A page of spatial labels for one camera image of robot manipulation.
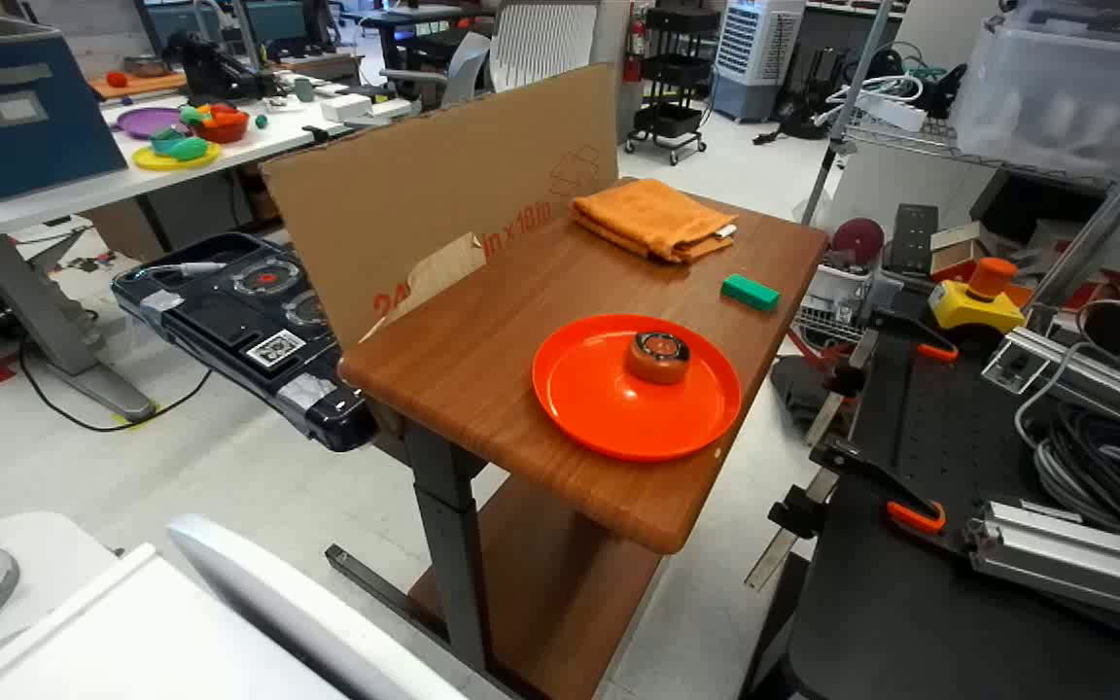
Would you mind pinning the green block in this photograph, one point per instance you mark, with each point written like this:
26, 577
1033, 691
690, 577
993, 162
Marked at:
752, 293

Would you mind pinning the wooden table with grey leg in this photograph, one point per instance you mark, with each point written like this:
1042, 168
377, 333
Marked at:
506, 351

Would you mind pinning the orange plate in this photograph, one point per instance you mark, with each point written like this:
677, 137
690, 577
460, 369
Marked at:
599, 400

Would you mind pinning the orange folded cloth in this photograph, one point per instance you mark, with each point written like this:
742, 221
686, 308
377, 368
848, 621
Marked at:
651, 219

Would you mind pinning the brown cardboard panel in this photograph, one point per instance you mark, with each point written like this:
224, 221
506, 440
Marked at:
428, 194

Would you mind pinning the black wheeled cart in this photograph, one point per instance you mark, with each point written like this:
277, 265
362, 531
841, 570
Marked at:
673, 79

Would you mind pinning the white air cooler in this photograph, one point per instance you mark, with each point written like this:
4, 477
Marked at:
752, 59

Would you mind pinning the red bowl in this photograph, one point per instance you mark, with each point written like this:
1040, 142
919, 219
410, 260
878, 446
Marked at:
224, 124

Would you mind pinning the yellow emergency stop button box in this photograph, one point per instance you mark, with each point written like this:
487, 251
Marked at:
974, 306

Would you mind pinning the black perforated breadboard table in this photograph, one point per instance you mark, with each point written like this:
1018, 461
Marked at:
923, 606

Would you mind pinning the yellow plate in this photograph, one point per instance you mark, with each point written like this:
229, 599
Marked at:
156, 162

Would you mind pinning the purple plate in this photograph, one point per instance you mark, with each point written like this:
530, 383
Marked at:
147, 122

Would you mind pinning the white machine housing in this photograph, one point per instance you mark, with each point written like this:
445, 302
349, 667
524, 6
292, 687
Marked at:
135, 635

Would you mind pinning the white desk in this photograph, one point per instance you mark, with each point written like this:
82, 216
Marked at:
54, 194

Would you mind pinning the clear plastic bin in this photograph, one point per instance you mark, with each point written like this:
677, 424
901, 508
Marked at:
1067, 92

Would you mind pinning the blue storage box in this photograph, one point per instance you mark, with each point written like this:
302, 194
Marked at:
18, 122

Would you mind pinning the aluminium extrusion rail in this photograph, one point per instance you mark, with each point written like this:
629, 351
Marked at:
1080, 376
1080, 557

